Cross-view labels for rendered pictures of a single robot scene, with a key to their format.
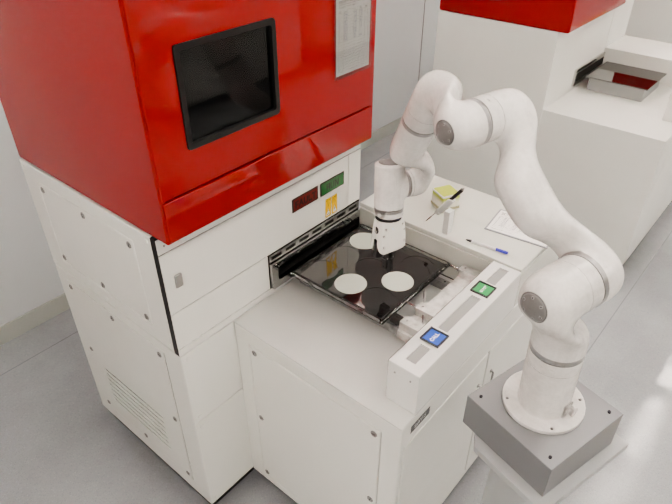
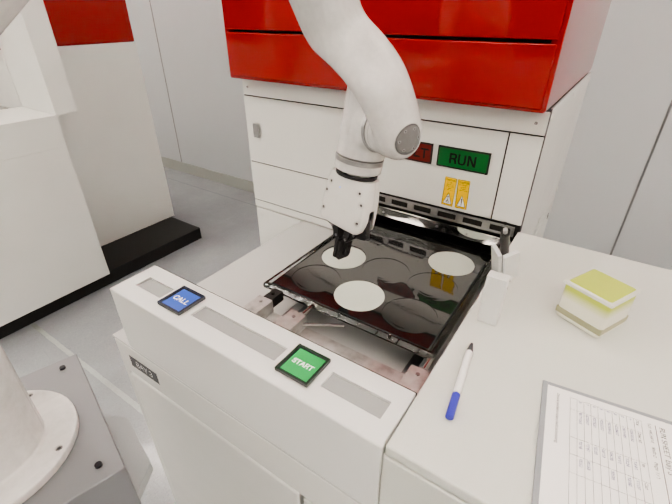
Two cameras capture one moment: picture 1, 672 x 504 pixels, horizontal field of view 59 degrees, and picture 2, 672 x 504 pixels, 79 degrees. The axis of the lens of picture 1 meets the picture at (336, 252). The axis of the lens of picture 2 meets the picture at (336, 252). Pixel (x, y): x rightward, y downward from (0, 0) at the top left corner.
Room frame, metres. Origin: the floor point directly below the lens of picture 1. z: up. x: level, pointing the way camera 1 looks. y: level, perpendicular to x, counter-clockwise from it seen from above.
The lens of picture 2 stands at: (1.33, -0.83, 1.39)
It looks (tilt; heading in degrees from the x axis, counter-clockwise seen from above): 31 degrees down; 84
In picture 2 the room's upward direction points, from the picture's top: straight up
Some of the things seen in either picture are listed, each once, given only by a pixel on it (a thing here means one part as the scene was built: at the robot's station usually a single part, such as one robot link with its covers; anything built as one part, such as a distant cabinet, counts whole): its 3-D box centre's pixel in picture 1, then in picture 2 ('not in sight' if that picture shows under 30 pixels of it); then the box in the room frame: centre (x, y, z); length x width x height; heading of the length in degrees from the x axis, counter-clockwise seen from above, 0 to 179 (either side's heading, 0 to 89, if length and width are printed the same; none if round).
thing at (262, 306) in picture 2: (414, 328); (252, 313); (1.24, -0.22, 0.89); 0.08 x 0.03 x 0.03; 50
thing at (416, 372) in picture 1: (457, 330); (243, 364); (1.23, -0.34, 0.89); 0.55 x 0.09 x 0.14; 140
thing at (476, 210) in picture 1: (458, 229); (576, 379); (1.75, -0.43, 0.89); 0.62 x 0.35 x 0.14; 50
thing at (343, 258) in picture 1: (370, 268); (385, 271); (1.52, -0.11, 0.90); 0.34 x 0.34 x 0.01; 50
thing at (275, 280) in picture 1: (317, 246); (418, 232); (1.64, 0.06, 0.89); 0.44 x 0.02 x 0.10; 140
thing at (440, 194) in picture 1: (445, 198); (595, 302); (1.78, -0.38, 1.00); 0.07 x 0.07 x 0.07; 24
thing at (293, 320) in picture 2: (429, 313); (285, 329); (1.30, -0.27, 0.89); 0.08 x 0.03 x 0.03; 50
